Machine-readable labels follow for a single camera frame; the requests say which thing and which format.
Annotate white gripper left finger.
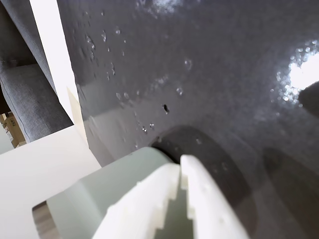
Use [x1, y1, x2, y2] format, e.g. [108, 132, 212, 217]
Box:
[92, 163, 180, 239]

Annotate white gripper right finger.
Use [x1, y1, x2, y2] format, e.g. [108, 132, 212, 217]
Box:
[179, 154, 250, 239]

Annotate pale green metal cup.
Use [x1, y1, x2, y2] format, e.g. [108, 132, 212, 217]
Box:
[31, 146, 195, 239]

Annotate black glossy table mat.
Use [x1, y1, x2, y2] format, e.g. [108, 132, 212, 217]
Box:
[57, 0, 319, 239]

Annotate brown cardboard box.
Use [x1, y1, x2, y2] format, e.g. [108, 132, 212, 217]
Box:
[0, 112, 27, 148]

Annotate grey fabric sofa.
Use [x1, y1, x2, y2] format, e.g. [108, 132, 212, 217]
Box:
[0, 0, 74, 143]

